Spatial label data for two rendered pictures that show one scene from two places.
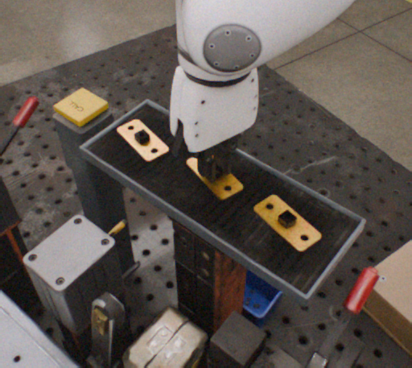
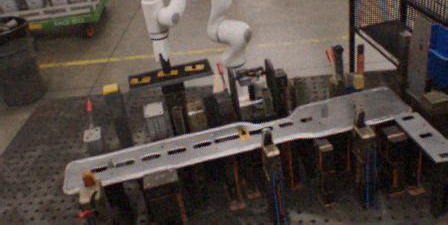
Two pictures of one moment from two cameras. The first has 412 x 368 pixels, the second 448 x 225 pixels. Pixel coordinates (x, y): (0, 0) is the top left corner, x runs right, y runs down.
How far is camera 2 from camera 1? 1.63 m
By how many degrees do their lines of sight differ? 39
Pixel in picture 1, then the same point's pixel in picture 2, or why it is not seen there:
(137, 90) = (57, 135)
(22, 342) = (158, 145)
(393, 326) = not seen: hidden behind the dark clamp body
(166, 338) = (193, 106)
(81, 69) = (16, 148)
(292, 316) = not seen: hidden behind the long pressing
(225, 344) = (206, 95)
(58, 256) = (152, 111)
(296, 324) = not seen: hidden behind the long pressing
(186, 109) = (161, 48)
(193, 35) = (169, 19)
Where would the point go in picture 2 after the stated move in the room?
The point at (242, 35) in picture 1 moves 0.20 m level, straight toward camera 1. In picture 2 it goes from (176, 14) to (212, 23)
